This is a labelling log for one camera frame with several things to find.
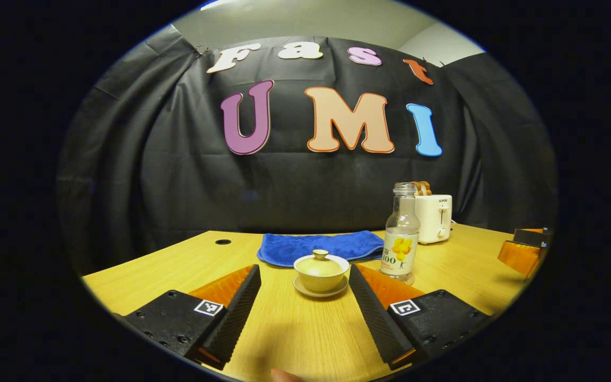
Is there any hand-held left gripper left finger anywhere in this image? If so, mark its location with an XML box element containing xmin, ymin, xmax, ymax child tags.
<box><xmin>120</xmin><ymin>264</ymin><xmax>262</xmax><ymax>371</ymax></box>

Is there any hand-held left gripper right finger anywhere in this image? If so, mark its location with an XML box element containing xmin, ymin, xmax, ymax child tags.
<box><xmin>348</xmin><ymin>264</ymin><xmax>492</xmax><ymax>371</ymax></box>

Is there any yellow teacup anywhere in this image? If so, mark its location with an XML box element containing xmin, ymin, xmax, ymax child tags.
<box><xmin>293</xmin><ymin>257</ymin><xmax>350</xmax><ymax>293</ymax></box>

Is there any clear glass water bottle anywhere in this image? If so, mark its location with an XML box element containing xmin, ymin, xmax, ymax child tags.
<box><xmin>379</xmin><ymin>182</ymin><xmax>421</xmax><ymax>286</ymax></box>

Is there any yellow teacup saucer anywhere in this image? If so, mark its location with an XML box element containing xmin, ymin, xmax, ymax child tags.
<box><xmin>292</xmin><ymin>276</ymin><xmax>350</xmax><ymax>298</ymax></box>

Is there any blue towel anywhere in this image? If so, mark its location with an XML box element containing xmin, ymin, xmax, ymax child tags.
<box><xmin>257</xmin><ymin>230</ymin><xmax>385</xmax><ymax>267</ymax></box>

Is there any white toaster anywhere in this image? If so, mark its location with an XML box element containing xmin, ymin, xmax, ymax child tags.
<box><xmin>414</xmin><ymin>194</ymin><xmax>453</xmax><ymax>245</ymax></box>

